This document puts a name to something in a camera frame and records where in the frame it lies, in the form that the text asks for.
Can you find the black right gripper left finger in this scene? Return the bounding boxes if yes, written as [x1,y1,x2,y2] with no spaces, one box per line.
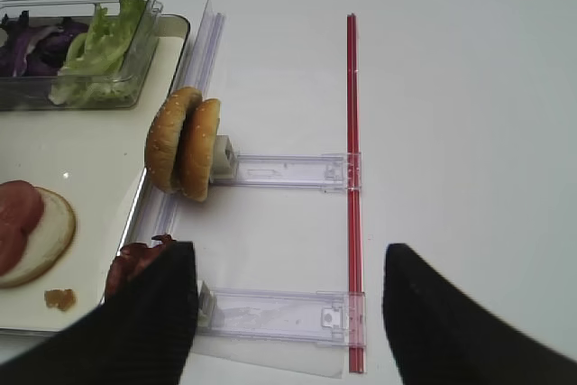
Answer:
[1,242,199,384]

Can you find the clear plastic salad box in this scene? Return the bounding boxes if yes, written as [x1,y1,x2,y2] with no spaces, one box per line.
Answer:
[1,0,162,111]

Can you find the lower right clear pusher track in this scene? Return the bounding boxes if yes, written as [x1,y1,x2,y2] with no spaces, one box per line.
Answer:
[193,281,367,379]

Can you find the orange sauce blob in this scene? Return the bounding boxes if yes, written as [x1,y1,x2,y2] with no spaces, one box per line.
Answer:
[44,289,77,312]

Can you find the bun top rear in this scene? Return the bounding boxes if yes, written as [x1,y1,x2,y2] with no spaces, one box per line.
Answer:
[177,98,221,202]

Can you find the upper right clear pusher track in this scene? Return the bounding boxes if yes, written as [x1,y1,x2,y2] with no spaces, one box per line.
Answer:
[209,135,362,191]

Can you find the meat patty front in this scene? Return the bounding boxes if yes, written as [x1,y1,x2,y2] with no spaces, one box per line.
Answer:
[105,243,158,299]

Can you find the sesame bun top front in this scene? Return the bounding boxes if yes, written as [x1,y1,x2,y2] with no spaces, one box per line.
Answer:
[144,87,203,194]

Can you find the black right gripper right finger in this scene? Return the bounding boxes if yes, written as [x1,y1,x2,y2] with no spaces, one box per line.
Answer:
[382,243,576,384]

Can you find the white metal tray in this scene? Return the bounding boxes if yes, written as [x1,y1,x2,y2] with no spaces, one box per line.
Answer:
[1,15,190,334]

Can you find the meat patty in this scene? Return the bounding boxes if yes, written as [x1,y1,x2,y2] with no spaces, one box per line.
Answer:
[151,234,177,254]
[105,243,158,299]

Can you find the right red strip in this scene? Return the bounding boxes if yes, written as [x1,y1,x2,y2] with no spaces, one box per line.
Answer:
[346,13,367,376]

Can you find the clear pusher track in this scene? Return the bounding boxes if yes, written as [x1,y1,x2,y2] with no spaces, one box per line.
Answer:
[209,135,362,191]
[193,281,367,379]

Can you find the meat patty rear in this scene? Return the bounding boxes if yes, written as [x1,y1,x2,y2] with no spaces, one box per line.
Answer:
[151,234,177,254]

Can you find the purple cabbage shreds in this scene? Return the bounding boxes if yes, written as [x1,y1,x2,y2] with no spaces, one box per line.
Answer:
[1,11,88,78]

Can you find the bun bottom on tray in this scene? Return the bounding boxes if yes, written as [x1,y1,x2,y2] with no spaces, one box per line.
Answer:
[1,187,77,289]

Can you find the right long clear rail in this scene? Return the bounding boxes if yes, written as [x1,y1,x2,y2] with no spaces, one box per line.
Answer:
[120,5,222,246]

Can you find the green lettuce leaves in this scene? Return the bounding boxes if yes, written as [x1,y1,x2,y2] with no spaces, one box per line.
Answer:
[49,0,158,108]

